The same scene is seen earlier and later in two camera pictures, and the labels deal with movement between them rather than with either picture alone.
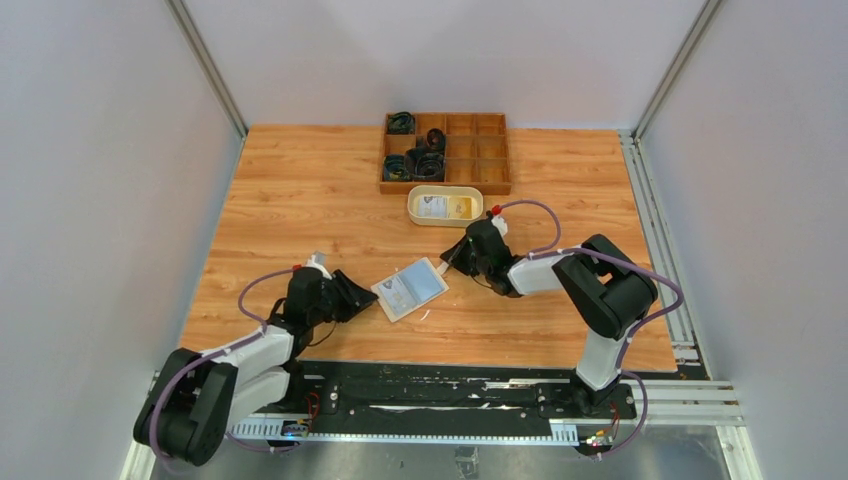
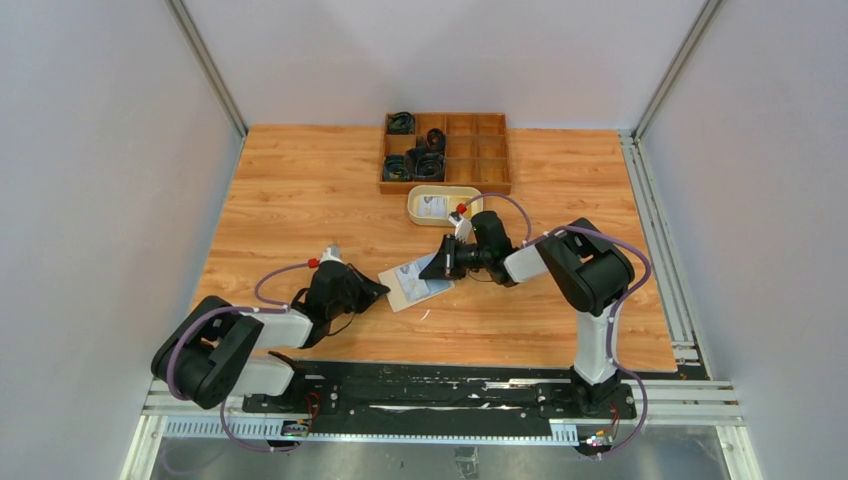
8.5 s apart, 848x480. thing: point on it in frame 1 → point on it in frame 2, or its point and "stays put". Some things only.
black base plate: x=446 y=389 stays put
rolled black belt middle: x=436 y=138 stays put
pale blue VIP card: x=397 y=296 → x=411 y=283
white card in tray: x=433 y=206 stays put
